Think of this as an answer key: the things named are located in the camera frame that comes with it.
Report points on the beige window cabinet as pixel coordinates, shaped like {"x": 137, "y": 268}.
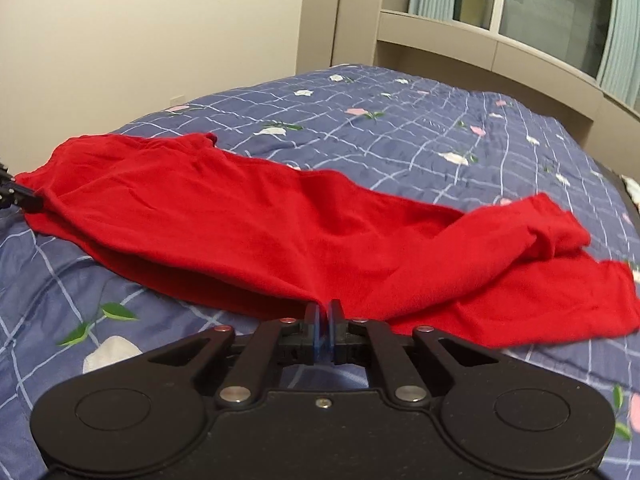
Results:
{"x": 382, "y": 33}

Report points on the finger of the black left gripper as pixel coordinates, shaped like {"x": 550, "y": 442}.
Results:
{"x": 14, "y": 194}

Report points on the red pants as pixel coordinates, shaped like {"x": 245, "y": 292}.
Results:
{"x": 246, "y": 235}

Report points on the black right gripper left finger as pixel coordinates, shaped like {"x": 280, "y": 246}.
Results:
{"x": 273, "y": 346}

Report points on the blue floral checked quilt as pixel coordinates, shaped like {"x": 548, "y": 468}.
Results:
{"x": 61, "y": 312}

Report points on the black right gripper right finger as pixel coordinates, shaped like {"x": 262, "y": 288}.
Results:
{"x": 373, "y": 346}

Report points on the window with white frame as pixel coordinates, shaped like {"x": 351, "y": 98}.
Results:
{"x": 572, "y": 31}

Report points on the light blue curtain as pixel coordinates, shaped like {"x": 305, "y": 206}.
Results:
{"x": 618, "y": 74}

